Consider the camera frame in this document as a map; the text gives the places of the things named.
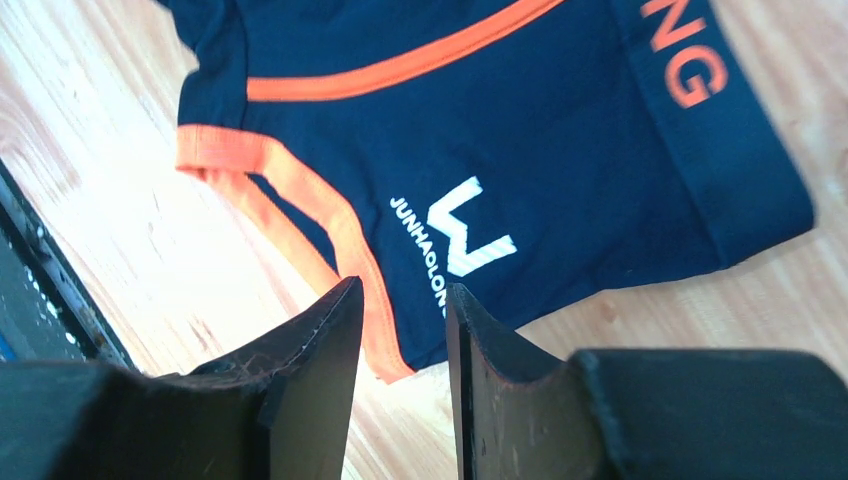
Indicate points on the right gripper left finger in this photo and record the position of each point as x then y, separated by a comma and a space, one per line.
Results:
278, 407

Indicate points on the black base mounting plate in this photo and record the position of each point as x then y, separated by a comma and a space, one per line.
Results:
46, 311

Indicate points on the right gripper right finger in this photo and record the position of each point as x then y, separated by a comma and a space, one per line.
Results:
521, 413

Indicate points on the navy orange boxer briefs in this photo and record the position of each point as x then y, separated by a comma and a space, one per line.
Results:
537, 152

